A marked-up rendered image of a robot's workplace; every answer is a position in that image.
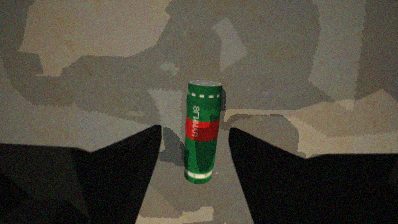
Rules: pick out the green cylindrical battery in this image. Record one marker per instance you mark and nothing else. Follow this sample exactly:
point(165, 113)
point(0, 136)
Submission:
point(203, 108)

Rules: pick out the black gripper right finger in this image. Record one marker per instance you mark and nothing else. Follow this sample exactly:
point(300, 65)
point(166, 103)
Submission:
point(282, 188)

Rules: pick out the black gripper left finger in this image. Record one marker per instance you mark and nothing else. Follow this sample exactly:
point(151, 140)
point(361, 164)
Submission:
point(106, 186)

